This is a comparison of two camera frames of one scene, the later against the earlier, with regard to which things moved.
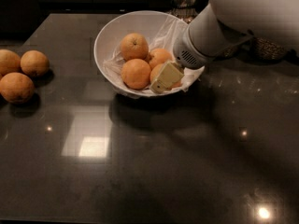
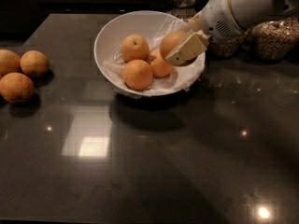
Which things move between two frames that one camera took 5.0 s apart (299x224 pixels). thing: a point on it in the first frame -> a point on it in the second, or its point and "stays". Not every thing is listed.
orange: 134,46 stays
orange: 156,70 -> 172,41
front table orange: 16,88 stays
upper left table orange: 9,62 stays
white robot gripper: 186,55 -> 217,15
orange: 158,56 stays
